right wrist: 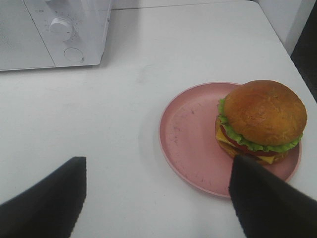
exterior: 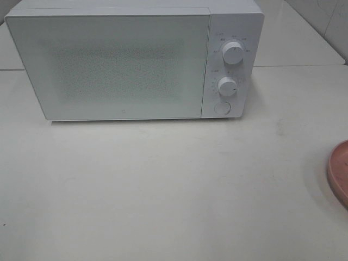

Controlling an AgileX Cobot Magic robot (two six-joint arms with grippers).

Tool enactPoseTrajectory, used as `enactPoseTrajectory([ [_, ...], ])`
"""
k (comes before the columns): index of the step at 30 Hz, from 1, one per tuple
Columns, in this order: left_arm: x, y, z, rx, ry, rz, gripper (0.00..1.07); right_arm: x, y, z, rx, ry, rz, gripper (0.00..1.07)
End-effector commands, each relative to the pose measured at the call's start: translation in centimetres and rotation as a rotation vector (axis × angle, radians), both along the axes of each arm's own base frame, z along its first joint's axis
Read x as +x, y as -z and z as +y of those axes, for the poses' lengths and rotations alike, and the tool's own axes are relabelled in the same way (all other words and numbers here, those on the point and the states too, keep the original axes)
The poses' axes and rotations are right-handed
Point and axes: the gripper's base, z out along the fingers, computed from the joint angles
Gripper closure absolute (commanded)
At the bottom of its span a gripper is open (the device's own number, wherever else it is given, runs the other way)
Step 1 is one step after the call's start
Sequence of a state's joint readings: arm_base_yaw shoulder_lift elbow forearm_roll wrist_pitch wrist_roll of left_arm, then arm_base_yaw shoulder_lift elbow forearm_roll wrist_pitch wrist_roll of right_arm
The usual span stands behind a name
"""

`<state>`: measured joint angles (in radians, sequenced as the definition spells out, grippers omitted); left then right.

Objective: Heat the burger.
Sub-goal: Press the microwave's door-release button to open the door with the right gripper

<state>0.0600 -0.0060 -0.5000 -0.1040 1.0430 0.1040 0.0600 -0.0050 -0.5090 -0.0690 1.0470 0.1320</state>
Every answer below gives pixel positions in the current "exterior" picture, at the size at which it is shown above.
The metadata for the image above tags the round white door button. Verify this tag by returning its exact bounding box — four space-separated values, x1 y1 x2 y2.
214 102 231 115

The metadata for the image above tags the pink round plate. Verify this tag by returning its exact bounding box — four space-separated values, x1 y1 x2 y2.
327 140 347 209

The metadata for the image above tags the white microwave knob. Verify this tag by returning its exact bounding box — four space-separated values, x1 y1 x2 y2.
222 41 244 65
217 77 238 97

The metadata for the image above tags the white microwave oven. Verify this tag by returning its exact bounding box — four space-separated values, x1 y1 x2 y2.
4 1 264 121

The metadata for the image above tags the upper white microwave knob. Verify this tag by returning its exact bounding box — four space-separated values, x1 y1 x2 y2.
222 41 244 65

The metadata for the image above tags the lower white microwave knob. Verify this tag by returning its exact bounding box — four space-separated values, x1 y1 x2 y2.
217 77 238 97

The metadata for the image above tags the white microwave door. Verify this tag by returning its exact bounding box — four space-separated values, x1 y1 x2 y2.
7 15 209 121

